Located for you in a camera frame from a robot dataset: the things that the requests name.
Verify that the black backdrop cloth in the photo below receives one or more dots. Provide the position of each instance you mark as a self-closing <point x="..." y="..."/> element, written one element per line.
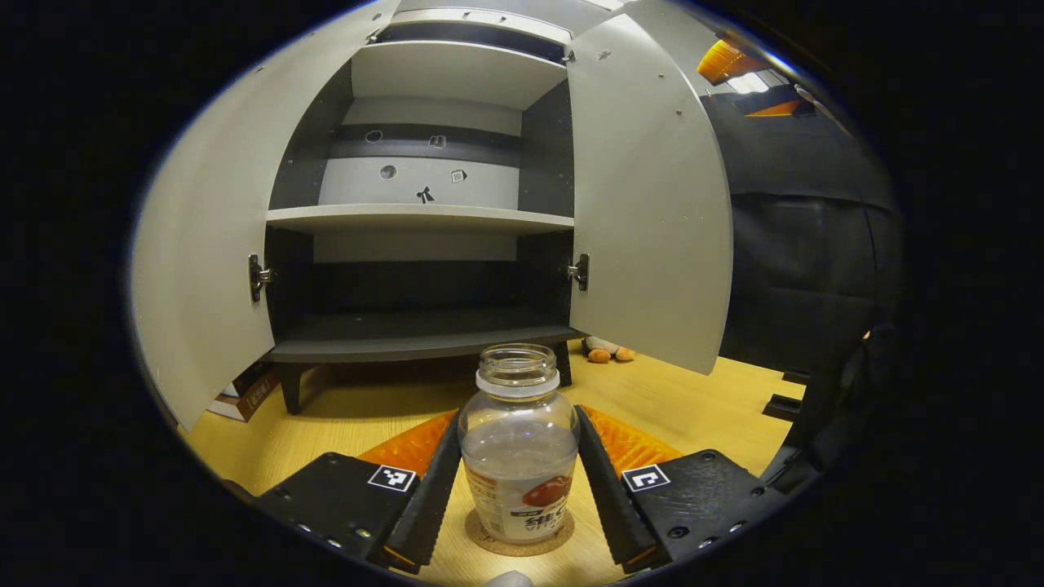
<point x="799" y="261"/>

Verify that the clear plastic bottle red label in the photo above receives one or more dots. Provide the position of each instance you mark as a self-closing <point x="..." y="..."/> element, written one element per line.
<point x="518" y="456"/>

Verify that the black stand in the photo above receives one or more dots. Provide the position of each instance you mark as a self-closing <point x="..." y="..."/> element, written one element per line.
<point x="783" y="403"/>

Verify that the white and grey cabinet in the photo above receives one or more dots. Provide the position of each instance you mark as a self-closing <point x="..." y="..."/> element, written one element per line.
<point x="408" y="334"/>

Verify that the white and orange plush toy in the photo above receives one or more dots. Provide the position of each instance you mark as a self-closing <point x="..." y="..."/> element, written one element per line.
<point x="608" y="352"/>

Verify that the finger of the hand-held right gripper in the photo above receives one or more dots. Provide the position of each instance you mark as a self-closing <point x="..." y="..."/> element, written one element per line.
<point x="722" y="61"/>
<point x="775" y="102"/>

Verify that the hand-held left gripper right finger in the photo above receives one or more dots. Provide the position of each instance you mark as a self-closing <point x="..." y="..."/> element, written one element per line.
<point x="608" y="497"/>

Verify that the brown and white box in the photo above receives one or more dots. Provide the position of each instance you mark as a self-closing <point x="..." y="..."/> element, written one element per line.
<point x="249" y="395"/>

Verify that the white cabinet door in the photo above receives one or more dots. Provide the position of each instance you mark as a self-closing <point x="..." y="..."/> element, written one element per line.
<point x="212" y="244"/>
<point x="644" y="212"/>

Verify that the white cabinet shelf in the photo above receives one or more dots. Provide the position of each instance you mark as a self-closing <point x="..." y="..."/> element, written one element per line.
<point x="416" y="218"/>

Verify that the round cork coaster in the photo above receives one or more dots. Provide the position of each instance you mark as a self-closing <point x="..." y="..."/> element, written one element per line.
<point x="563" y="534"/>

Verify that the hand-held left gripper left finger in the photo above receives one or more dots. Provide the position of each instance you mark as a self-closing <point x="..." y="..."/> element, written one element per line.
<point x="428" y="505"/>

